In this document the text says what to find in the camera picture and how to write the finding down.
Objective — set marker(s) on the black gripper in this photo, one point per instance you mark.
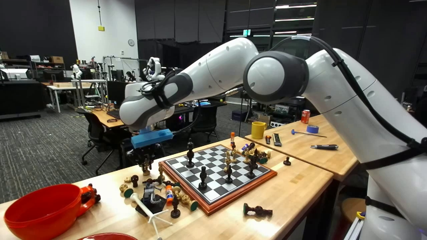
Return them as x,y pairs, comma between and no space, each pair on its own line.
145,152

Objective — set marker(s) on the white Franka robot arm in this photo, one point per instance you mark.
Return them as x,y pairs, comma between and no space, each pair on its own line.
338,101

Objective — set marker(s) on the black lying chess piece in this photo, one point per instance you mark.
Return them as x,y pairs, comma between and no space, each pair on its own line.
256,210
151,180

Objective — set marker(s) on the yellow green based chess piece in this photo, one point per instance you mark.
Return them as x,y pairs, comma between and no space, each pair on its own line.
188,202
125,190

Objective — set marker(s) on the black chess pawn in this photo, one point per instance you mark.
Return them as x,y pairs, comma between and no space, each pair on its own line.
175,209

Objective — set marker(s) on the wooden framed chess board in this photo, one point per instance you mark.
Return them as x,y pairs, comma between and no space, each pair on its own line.
218,174

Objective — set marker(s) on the orange topped chess piece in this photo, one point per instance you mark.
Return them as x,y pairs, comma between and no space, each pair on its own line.
232,140

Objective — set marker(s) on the dark lying chess piece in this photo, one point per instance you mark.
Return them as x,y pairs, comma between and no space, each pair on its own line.
248,146

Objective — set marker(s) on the dark small box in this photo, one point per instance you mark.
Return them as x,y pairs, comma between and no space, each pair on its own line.
153,201

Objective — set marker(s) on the orange blue small toy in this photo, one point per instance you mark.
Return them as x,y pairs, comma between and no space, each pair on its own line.
168,194

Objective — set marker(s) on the black office chair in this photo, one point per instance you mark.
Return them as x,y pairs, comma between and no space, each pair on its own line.
95,130

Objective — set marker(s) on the wooden top desk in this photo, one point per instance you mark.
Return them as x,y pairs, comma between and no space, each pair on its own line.
104,117

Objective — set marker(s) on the orange toy figure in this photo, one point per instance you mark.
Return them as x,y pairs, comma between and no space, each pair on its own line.
88,194

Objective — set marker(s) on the red plate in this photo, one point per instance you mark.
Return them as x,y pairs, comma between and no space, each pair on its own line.
108,236

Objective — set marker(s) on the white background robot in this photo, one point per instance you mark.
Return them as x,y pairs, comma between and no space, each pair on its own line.
153,66

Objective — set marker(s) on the yellow cup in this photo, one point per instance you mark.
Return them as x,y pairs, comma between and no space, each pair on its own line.
258,129

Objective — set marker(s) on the red plastic bowl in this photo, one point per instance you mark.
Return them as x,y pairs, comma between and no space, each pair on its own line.
40,213

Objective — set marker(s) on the black marker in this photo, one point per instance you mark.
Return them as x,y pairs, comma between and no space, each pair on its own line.
276,138

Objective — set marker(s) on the small black pawn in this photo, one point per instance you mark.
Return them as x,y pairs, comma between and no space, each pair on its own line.
287,161

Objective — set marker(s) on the black cabinet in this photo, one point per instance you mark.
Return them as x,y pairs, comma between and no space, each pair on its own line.
20,94

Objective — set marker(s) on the red can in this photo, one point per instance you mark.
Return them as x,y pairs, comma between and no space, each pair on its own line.
304,116

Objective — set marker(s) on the round wooden stool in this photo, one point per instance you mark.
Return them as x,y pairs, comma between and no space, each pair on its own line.
354,208

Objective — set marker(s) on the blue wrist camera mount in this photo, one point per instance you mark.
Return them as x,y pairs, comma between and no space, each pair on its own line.
151,137

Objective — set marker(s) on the round wall clock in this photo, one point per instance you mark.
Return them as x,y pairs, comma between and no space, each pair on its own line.
131,41

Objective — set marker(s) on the yellow wall sign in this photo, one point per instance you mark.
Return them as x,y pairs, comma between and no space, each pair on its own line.
101,28

